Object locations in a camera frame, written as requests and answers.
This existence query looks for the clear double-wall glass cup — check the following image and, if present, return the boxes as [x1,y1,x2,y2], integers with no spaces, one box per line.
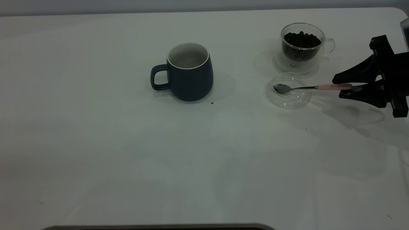
[274,22,336,74]

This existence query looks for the metal spoon with pink handle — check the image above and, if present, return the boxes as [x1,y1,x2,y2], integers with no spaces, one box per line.
[274,83,353,94]

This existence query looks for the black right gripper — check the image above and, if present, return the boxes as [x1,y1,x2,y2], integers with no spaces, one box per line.
[332,35,409,118]

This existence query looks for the clear round glass lid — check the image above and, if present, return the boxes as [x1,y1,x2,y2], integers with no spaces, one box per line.
[265,73,312,110]

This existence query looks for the dark coffee beans pile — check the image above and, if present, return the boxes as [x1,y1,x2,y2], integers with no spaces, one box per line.
[283,31,321,61]

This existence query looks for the dark blue ceramic mug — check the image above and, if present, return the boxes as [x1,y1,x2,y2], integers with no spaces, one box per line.
[150,43,214,102]

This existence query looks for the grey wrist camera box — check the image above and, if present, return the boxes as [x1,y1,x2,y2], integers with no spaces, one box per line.
[400,18,409,50]

